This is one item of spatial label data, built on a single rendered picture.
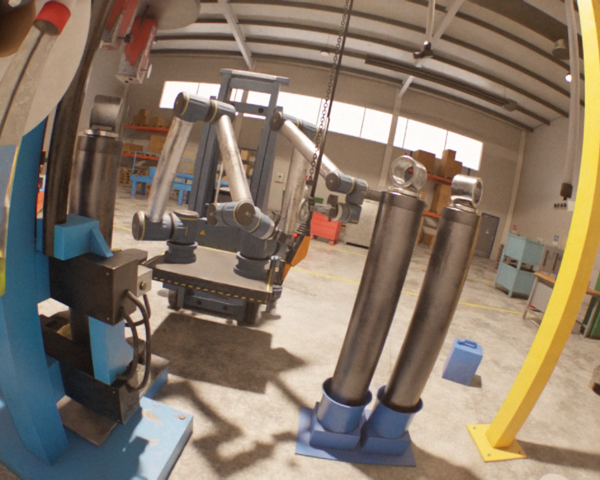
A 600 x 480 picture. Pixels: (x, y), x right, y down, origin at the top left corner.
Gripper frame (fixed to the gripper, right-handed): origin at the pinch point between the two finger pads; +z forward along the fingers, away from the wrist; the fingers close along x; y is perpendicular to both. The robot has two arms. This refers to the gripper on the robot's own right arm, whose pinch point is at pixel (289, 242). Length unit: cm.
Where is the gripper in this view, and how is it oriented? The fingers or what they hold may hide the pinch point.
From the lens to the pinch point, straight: 156.4
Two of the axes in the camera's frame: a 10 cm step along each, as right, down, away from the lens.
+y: -4.6, 8.9, -0.7
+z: 6.2, 3.8, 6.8
